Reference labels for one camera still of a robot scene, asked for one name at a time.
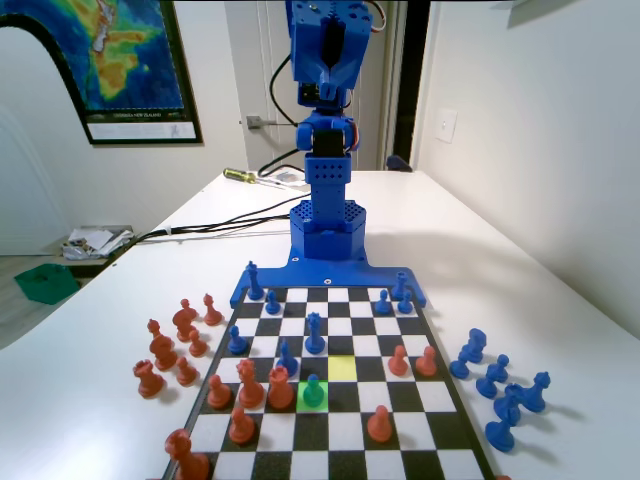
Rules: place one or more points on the white door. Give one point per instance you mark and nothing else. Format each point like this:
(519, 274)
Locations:
(250, 60)

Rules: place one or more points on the blue chess king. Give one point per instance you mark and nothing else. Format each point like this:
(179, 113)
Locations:
(255, 287)

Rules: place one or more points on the blue chess rook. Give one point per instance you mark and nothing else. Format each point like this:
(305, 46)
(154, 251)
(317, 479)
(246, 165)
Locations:
(511, 400)
(400, 289)

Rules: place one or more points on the green box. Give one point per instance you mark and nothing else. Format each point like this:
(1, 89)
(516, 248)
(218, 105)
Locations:
(45, 285)

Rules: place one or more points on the orange chess knight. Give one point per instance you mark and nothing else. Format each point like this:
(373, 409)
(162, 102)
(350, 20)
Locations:
(182, 322)
(163, 355)

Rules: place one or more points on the blue chess pawn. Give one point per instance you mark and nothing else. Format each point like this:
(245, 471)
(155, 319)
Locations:
(501, 367)
(487, 387)
(236, 345)
(459, 369)
(271, 306)
(312, 395)
(382, 306)
(406, 306)

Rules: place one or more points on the dark blue rounded object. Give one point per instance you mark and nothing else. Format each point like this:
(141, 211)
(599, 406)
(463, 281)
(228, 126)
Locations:
(399, 164)

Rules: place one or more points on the clear plastic packet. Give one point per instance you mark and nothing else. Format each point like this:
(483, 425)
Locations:
(289, 177)

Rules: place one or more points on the pile of papers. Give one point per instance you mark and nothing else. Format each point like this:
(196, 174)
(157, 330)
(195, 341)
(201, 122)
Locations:
(92, 240)

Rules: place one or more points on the orange chess queen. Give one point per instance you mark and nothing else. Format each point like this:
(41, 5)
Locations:
(249, 392)

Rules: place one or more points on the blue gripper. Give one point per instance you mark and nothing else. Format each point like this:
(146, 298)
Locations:
(331, 75)

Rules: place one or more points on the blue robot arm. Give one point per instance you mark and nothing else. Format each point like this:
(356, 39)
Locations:
(327, 235)

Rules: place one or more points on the framed map poster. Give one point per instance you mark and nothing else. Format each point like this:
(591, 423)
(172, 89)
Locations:
(130, 60)

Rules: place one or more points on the orange chess bishop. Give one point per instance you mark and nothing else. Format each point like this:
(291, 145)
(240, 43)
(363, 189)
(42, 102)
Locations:
(153, 330)
(211, 315)

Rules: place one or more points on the orange chess pawn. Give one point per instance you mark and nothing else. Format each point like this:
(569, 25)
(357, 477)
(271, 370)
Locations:
(185, 303)
(241, 430)
(218, 397)
(380, 427)
(399, 364)
(185, 375)
(426, 365)
(196, 346)

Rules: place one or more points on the black white chess board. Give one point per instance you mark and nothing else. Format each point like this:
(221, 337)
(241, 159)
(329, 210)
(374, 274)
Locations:
(350, 440)

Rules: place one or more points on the white light switch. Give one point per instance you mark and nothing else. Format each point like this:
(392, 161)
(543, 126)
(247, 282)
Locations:
(446, 125)

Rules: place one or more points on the white arched panel black rim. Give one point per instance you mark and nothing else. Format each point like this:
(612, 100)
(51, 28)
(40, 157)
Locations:
(30, 150)

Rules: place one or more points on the blue board mount plate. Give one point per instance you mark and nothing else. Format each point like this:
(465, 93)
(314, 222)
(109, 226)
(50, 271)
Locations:
(350, 275)

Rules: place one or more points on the blue chess queen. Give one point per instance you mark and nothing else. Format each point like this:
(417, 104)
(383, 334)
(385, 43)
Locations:
(314, 340)

